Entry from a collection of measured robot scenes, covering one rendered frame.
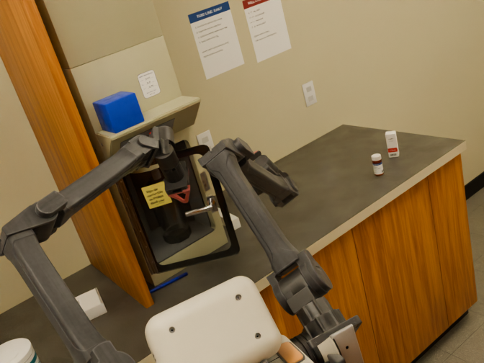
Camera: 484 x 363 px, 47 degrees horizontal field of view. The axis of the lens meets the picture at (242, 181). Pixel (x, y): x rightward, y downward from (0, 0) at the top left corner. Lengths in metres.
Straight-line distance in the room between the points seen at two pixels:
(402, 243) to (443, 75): 1.51
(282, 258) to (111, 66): 0.86
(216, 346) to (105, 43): 1.06
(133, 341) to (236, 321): 0.81
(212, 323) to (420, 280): 1.63
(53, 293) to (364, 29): 2.28
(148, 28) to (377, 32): 1.60
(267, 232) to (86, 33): 0.85
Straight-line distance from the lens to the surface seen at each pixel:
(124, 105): 1.65
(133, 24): 1.78
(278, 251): 1.18
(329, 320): 1.11
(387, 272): 2.30
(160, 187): 1.76
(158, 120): 1.69
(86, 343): 1.11
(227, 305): 0.97
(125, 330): 1.80
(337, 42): 2.89
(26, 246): 1.20
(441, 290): 2.64
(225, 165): 1.25
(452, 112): 3.70
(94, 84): 1.73
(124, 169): 1.43
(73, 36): 1.71
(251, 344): 0.96
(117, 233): 1.73
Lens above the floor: 1.91
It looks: 23 degrees down
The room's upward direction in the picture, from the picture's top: 16 degrees counter-clockwise
